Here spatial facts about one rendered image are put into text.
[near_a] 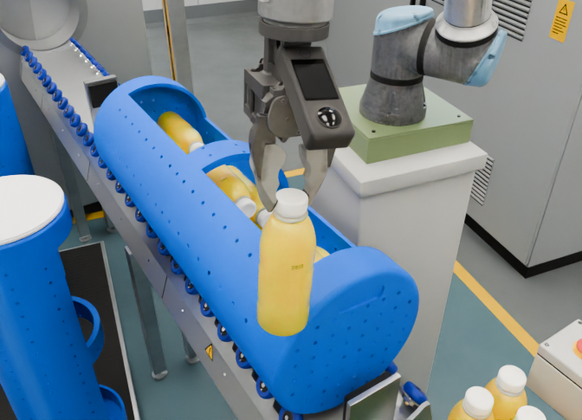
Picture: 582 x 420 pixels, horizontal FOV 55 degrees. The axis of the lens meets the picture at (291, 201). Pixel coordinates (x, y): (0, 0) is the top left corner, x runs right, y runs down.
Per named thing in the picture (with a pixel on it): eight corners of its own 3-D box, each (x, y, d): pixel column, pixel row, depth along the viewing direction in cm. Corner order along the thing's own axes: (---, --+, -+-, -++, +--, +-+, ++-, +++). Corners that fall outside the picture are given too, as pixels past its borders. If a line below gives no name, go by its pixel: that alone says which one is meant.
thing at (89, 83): (122, 118, 189) (114, 74, 180) (126, 122, 186) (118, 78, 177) (93, 125, 184) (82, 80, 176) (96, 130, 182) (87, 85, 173)
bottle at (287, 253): (248, 310, 76) (252, 192, 67) (297, 300, 79) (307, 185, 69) (265, 347, 71) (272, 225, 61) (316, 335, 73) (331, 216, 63)
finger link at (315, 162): (312, 179, 71) (305, 113, 66) (333, 203, 67) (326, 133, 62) (289, 187, 71) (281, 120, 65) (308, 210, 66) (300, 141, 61)
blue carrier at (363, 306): (197, 164, 162) (197, 67, 147) (404, 373, 102) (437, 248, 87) (99, 185, 148) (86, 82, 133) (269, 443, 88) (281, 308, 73)
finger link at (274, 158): (257, 191, 69) (272, 121, 65) (274, 216, 64) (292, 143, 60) (233, 191, 68) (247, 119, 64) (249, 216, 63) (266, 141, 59)
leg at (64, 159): (89, 234, 287) (61, 123, 251) (93, 240, 283) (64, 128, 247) (78, 238, 284) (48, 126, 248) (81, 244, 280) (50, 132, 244)
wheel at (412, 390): (405, 376, 96) (397, 384, 96) (423, 395, 93) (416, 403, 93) (415, 382, 99) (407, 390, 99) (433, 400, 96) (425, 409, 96)
